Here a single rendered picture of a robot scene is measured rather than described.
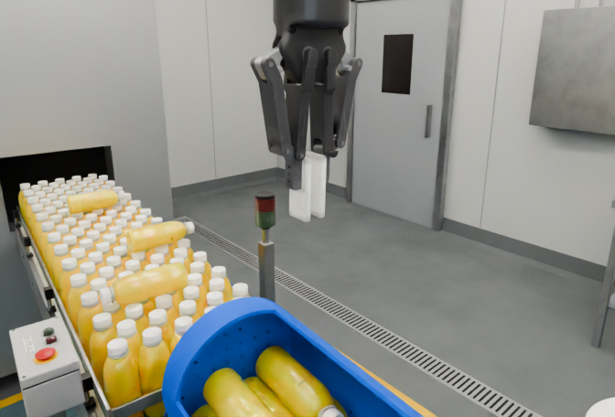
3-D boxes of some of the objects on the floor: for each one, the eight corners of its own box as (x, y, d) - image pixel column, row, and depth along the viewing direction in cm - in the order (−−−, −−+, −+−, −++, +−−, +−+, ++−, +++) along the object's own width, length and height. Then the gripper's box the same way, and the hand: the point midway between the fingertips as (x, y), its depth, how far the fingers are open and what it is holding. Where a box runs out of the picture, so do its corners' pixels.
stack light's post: (271, 516, 175) (264, 245, 144) (265, 507, 178) (257, 241, 147) (280, 509, 177) (275, 242, 146) (275, 501, 180) (267, 239, 149)
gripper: (339, -6, 52) (331, 196, 59) (226, -19, 43) (232, 220, 50) (391, -11, 47) (375, 212, 53) (274, -27, 38) (274, 242, 45)
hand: (307, 187), depth 51 cm, fingers closed
